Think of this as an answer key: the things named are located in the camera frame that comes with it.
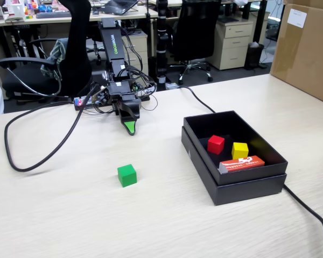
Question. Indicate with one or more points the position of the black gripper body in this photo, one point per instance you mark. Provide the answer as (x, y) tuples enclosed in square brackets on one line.
[(119, 90)]

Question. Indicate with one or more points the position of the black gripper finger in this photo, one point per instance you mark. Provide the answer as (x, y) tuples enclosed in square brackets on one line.
[(129, 127), (134, 106)]

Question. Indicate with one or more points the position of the green wooden cube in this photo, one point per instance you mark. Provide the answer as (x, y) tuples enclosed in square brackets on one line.
[(127, 176)]

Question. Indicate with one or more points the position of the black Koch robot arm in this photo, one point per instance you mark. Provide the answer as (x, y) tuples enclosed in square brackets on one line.
[(112, 43)]

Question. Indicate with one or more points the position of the black open box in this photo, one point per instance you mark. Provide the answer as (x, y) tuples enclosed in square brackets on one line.
[(245, 193)]

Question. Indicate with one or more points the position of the large brown cardboard box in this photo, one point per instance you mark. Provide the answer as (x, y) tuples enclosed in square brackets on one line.
[(304, 53)]

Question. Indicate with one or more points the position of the controller board with red light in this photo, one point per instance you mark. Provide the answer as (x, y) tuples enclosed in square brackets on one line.
[(79, 102)]

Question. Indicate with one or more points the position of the beige drawer cabinet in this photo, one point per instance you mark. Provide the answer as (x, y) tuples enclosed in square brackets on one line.
[(232, 45), (138, 51)]

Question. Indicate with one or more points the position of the black office chair with armrests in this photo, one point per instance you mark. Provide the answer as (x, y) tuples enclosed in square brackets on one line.
[(75, 53)]

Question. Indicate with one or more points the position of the black pole with white bands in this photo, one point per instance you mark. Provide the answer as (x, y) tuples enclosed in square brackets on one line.
[(161, 45)]

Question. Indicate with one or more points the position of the striped green cloth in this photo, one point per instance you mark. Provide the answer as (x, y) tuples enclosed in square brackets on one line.
[(57, 52)]

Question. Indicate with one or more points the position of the beige office desk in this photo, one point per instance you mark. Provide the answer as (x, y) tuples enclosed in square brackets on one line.
[(78, 19)]

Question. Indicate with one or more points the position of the black laptop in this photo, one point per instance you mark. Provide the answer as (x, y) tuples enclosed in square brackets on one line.
[(118, 6)]

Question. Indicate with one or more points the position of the red wooden cube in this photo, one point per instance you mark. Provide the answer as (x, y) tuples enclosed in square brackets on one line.
[(216, 144)]

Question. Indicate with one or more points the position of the black mesh office chair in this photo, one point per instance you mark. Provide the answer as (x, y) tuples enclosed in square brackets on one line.
[(196, 29)]

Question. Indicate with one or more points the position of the black keyboard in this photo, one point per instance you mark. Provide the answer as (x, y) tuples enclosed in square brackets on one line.
[(53, 14)]

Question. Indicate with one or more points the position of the blue toy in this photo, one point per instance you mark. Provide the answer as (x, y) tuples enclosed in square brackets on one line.
[(45, 8)]

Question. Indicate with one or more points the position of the yellow wooden cube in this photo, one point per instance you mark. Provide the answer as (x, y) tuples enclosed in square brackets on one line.
[(239, 151)]

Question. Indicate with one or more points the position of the orange rectangular pack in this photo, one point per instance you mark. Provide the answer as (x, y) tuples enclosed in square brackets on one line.
[(242, 164)]

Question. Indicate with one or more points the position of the white desk container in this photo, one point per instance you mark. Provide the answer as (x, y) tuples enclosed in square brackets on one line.
[(16, 12)]

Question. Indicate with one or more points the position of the black waste bin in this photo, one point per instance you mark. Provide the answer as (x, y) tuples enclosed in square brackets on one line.
[(254, 56)]

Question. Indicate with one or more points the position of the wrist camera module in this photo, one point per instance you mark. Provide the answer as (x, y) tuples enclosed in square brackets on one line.
[(101, 96)]

